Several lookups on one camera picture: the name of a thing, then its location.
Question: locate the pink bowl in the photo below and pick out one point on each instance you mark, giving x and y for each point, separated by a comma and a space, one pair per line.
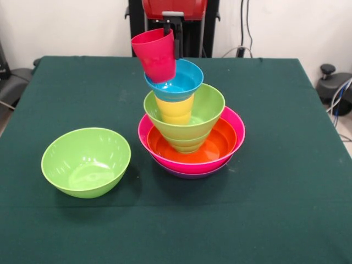
239, 129

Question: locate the small ribbed green bowl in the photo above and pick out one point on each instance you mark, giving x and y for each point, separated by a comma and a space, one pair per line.
187, 145

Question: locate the black plug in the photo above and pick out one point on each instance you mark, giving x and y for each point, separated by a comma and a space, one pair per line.
241, 51

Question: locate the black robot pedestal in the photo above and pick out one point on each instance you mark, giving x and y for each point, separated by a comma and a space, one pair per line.
192, 35

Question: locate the black chair with round knob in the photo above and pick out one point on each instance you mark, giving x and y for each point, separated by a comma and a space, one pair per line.
330, 88

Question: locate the purple bowl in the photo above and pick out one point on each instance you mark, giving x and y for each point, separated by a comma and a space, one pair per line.
195, 176

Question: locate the dark green tablecloth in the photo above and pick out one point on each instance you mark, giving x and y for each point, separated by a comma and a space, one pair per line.
176, 220

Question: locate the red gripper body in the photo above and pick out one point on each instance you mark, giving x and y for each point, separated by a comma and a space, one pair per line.
176, 6

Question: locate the small blue bowl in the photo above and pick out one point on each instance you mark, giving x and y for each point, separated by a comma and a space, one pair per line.
187, 82

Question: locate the orange bowl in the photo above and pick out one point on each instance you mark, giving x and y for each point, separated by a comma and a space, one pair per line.
220, 143

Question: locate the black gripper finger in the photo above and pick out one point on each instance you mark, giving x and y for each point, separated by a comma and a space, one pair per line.
167, 27
178, 41

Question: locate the medium green bowl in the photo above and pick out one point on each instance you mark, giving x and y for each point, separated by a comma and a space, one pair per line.
209, 110

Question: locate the large green bowl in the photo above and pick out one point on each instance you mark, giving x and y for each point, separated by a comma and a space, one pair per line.
85, 162

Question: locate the red cup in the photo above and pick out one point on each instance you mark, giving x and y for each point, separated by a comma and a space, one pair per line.
156, 57

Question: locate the black office chair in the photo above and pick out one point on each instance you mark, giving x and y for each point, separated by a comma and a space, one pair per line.
16, 77

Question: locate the yellow cup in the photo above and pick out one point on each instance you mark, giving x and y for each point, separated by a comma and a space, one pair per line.
174, 112

